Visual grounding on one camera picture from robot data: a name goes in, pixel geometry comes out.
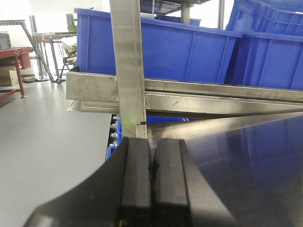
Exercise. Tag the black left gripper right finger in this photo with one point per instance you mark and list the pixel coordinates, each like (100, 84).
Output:
(181, 195)

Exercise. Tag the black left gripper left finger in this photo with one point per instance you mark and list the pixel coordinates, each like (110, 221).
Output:
(118, 194)

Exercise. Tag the large blue plastic bin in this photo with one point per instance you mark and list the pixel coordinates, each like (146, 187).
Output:
(171, 50)

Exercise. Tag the blue plastic bin at right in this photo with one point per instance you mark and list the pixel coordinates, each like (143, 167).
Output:
(267, 60)

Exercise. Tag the blue tilted stacked bin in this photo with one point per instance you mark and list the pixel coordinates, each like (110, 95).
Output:
(268, 16)

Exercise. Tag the wheeled metal cart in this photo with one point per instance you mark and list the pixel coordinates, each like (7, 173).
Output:
(63, 55)

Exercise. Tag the cardboard box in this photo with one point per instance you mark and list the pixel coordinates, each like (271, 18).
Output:
(8, 78)

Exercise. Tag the steel shelf rail frame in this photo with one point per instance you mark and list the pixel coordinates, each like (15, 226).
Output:
(92, 92)

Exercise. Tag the steel shelf upright post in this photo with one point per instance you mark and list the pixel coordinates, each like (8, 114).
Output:
(128, 49)

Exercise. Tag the grey leaning metal frame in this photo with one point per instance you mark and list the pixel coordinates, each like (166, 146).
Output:
(22, 23)

